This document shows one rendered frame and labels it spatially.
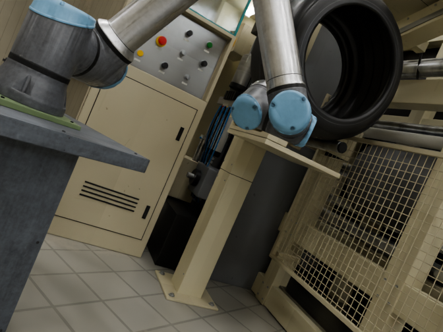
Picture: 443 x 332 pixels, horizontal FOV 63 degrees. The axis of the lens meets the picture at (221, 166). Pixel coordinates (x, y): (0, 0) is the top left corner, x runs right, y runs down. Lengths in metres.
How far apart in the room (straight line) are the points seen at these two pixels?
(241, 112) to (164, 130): 0.95
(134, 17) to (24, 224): 0.63
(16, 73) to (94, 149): 0.26
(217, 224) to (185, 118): 0.57
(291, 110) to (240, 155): 0.89
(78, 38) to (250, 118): 0.48
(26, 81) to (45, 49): 0.09
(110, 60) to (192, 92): 0.88
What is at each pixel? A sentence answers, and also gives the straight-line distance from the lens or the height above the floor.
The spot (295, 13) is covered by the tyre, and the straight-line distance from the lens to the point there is 1.37.
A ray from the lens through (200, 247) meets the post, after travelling 1.73.
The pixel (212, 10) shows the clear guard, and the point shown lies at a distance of 2.00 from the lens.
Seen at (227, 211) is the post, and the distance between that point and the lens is 1.71.
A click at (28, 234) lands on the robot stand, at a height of 0.30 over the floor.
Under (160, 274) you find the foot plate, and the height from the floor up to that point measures 0.01.
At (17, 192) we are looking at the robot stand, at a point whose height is 0.41.
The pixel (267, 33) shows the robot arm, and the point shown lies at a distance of 0.88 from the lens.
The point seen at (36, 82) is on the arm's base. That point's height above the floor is 0.67.
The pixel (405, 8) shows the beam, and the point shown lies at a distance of 2.00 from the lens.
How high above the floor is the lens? 0.71
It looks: 2 degrees down
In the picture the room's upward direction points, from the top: 24 degrees clockwise
